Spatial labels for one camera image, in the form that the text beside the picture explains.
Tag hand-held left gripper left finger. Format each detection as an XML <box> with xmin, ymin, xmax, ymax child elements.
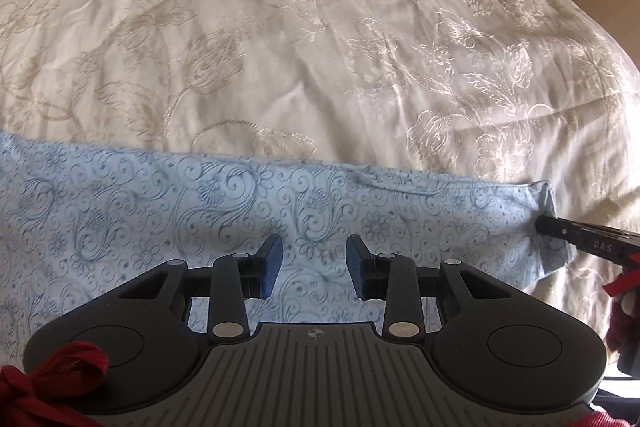
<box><xmin>112</xmin><ymin>234</ymin><xmax>284</xmax><ymax>342</ymax></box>

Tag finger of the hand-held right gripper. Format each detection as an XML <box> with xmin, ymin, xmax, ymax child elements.
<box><xmin>536</xmin><ymin>215</ymin><xmax>640</xmax><ymax>259</ymax></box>

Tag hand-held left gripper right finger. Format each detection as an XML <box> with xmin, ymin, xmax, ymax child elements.
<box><xmin>346</xmin><ymin>234</ymin><xmax>521</xmax><ymax>342</ymax></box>

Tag light blue floral pants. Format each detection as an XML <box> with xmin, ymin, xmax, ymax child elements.
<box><xmin>0</xmin><ymin>130</ymin><xmax>573</xmax><ymax>360</ymax></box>

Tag cream embroidered bedspread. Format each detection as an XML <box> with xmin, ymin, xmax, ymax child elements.
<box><xmin>0</xmin><ymin>0</ymin><xmax>640</xmax><ymax>358</ymax></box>

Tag red strap on right gripper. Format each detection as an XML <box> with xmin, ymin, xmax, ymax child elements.
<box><xmin>602</xmin><ymin>268</ymin><xmax>640</xmax><ymax>354</ymax></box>

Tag red strap loop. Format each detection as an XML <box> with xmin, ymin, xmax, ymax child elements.
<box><xmin>565</xmin><ymin>408</ymin><xmax>628</xmax><ymax>427</ymax></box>

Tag dark red wrist strap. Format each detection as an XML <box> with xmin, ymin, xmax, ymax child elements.
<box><xmin>0</xmin><ymin>341</ymin><xmax>109</xmax><ymax>427</ymax></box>

